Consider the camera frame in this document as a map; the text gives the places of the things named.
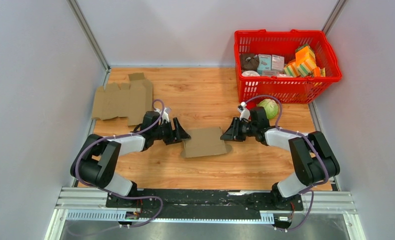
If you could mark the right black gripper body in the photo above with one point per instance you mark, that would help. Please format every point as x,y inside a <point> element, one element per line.
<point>245,129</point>

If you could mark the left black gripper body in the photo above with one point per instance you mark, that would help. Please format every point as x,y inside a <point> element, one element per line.
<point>164,132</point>

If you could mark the brown cardboard paper box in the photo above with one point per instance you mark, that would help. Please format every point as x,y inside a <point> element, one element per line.
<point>205,142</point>

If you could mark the cardboard sheet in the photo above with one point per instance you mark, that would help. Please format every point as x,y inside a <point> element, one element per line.
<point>131,100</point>

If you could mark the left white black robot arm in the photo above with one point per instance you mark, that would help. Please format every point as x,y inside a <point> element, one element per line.
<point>97,159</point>

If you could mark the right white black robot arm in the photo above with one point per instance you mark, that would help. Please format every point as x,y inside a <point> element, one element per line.
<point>313,159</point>

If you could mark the green toy cabbage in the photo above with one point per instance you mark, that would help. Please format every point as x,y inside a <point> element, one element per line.
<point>270,106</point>

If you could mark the red plastic shopping basket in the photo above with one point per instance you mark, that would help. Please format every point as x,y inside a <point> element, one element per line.
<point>284,43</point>

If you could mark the white round lid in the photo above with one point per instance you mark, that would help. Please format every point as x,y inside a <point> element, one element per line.
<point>250,73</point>

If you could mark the brown round toy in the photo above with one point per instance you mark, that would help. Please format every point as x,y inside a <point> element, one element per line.
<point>249,61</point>

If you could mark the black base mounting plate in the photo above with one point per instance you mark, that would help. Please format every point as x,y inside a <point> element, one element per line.
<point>206,204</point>

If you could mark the teal small carton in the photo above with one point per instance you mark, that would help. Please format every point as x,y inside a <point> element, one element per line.
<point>265,63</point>

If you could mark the grey small carton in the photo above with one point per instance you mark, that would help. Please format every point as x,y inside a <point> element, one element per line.
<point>277,63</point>

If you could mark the orange green striped sponge stack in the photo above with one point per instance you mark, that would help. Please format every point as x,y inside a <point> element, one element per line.
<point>304,64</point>

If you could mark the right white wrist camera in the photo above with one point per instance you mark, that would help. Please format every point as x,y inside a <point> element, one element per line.
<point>244,111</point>

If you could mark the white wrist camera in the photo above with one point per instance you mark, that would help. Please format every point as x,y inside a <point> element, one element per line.
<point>165,118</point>
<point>244,111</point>

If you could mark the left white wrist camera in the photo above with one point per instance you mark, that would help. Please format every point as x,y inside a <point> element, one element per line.
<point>165,118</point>

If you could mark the aluminium frame rail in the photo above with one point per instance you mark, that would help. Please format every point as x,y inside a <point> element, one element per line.
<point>88,204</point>

